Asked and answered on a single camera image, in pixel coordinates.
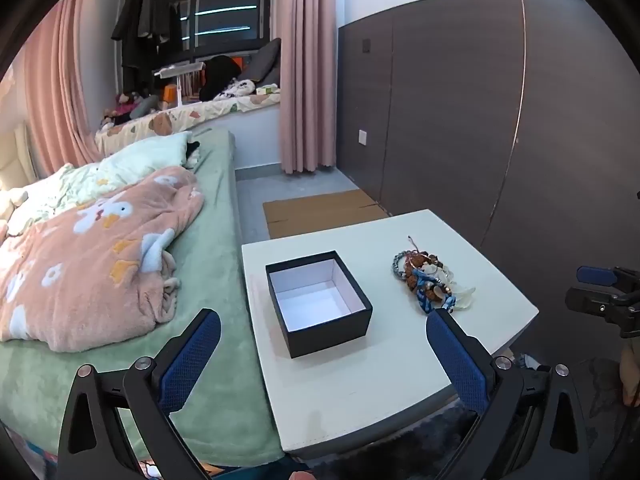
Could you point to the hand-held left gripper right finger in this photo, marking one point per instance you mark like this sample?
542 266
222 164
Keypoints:
457 360

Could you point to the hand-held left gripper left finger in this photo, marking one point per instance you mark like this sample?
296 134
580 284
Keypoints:
192 360

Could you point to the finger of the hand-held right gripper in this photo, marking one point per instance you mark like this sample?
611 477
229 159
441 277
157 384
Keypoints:
595 275
582 301

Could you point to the black gift box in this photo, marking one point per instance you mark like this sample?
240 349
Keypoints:
325 340

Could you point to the person's leg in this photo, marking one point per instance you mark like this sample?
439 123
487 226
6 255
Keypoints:
631 370

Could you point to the bed with green sheet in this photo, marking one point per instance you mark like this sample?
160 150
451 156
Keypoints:
215 260

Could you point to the pink floral blanket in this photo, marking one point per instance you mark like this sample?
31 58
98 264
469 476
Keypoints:
100 270

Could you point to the flattened cardboard sheet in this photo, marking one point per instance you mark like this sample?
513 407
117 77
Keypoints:
320 212

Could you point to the pale green quilt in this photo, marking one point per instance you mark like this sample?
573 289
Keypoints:
145 155

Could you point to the dark wood wardrobe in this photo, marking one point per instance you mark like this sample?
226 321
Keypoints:
450 110

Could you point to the printed window seat cushion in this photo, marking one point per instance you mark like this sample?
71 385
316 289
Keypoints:
215 110

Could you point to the plush toy pile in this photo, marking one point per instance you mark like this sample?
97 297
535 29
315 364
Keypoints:
125 107

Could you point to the cream headboard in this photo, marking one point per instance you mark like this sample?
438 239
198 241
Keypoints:
15 160

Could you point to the orange box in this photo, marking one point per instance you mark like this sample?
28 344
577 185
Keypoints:
168 93

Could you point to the black clothing pile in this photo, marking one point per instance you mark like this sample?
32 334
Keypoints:
220 77

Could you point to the white folding rack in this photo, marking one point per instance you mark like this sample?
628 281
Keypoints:
175 72

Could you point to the narrow pink curtain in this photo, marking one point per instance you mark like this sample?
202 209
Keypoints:
305 85

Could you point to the wide pink curtain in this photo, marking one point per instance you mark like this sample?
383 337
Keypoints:
55 85

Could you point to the grey pillow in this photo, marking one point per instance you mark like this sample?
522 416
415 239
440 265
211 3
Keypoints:
265 60

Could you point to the hanging dark clothes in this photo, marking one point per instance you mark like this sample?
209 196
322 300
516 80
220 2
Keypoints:
145 20

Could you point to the dark window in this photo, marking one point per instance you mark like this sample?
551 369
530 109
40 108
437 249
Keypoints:
225 10

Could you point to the white wall socket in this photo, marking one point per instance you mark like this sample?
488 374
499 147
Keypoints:
362 137

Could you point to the dark wall switch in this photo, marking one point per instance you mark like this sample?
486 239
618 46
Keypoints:
366 46

